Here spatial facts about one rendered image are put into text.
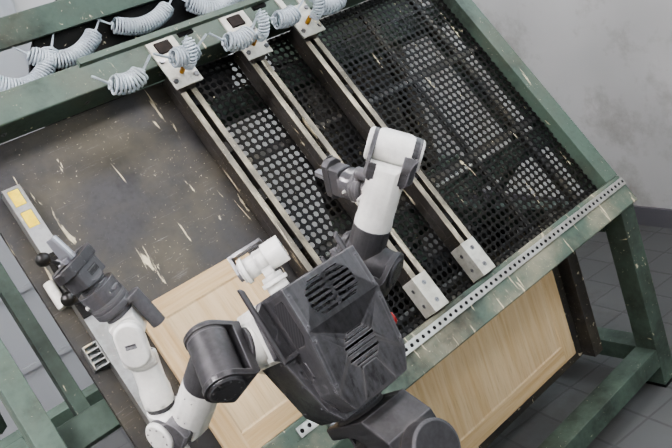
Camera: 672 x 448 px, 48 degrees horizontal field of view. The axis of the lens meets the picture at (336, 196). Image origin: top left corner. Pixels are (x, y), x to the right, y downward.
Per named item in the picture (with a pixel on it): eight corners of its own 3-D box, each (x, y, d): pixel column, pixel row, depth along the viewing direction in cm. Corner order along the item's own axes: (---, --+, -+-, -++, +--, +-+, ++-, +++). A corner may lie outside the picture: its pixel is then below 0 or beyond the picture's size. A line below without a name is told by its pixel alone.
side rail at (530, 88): (588, 196, 294) (606, 183, 285) (418, -13, 314) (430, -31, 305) (599, 187, 298) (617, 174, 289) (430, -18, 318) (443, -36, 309)
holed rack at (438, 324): (301, 438, 199) (301, 438, 199) (294, 429, 200) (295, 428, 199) (625, 183, 288) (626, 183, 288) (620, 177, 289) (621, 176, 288)
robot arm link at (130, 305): (95, 298, 170) (128, 333, 174) (87, 320, 160) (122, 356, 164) (135, 270, 169) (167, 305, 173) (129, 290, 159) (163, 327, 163)
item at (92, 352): (94, 373, 193) (96, 370, 190) (80, 351, 194) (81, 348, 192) (108, 365, 195) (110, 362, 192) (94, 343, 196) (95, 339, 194)
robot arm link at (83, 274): (39, 286, 157) (78, 326, 161) (69, 269, 153) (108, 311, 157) (69, 251, 168) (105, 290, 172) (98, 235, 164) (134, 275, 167)
